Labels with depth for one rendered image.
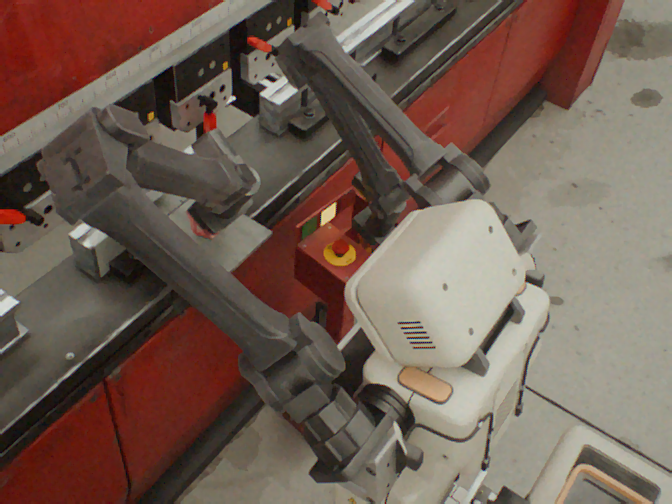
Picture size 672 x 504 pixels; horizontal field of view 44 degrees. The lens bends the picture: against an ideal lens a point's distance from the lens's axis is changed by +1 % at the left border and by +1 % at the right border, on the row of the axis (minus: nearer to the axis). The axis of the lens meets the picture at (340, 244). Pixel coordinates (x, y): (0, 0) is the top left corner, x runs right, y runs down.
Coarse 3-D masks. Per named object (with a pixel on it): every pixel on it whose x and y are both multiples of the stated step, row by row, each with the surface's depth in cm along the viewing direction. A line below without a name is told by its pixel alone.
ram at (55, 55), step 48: (0, 0) 109; (48, 0) 115; (96, 0) 122; (144, 0) 131; (192, 0) 140; (0, 48) 112; (48, 48) 119; (96, 48) 127; (144, 48) 136; (192, 48) 147; (0, 96) 116; (48, 96) 124
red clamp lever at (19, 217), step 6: (0, 210) 123; (6, 210) 124; (12, 210) 126; (24, 210) 130; (30, 210) 129; (0, 216) 122; (6, 216) 123; (12, 216) 124; (18, 216) 125; (24, 216) 127; (30, 216) 128; (36, 216) 129; (42, 216) 129; (0, 222) 123; (6, 222) 124; (12, 222) 125; (18, 222) 126; (36, 222) 129; (42, 222) 130
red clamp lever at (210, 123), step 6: (198, 96) 154; (204, 96) 154; (204, 102) 153; (210, 102) 153; (216, 102) 153; (210, 108) 154; (204, 114) 156; (210, 114) 155; (204, 120) 157; (210, 120) 156; (204, 126) 158; (210, 126) 157; (216, 126) 158; (204, 132) 159
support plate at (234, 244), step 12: (156, 204) 157; (168, 204) 158; (180, 204) 158; (168, 216) 156; (180, 216) 156; (240, 216) 157; (228, 228) 155; (240, 228) 155; (252, 228) 155; (264, 228) 155; (204, 240) 152; (216, 240) 152; (228, 240) 153; (240, 240) 153; (252, 240) 153; (264, 240) 154; (216, 252) 151; (228, 252) 151; (240, 252) 151; (252, 252) 152; (228, 264) 149
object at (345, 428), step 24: (336, 384) 108; (336, 408) 103; (360, 408) 105; (312, 432) 104; (336, 432) 103; (360, 432) 103; (384, 432) 105; (336, 456) 103; (360, 456) 102; (336, 480) 103
